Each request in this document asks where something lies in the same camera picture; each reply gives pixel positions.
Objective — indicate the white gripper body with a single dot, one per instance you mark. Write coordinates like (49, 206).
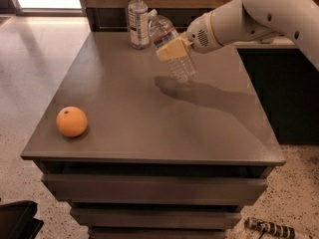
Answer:
(200, 36)

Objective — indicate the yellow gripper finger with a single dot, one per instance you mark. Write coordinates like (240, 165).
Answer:
(172, 49)

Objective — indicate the clear ribbed water bottle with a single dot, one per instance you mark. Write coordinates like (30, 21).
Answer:
(182, 69)

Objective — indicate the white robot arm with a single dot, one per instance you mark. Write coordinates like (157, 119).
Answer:
(250, 20)

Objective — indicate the tall labelled water bottle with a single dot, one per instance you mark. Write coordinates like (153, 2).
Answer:
(138, 23)

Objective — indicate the grey drawer cabinet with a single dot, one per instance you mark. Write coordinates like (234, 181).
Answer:
(158, 160)

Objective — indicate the orange fruit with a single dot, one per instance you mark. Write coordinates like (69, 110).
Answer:
(71, 121)

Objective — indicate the striped power strip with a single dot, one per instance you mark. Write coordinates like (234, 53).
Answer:
(273, 229)

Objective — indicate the black bin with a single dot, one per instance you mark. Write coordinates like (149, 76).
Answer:
(18, 221)

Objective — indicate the metal wall rail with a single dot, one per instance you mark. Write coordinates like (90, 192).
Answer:
(113, 29)

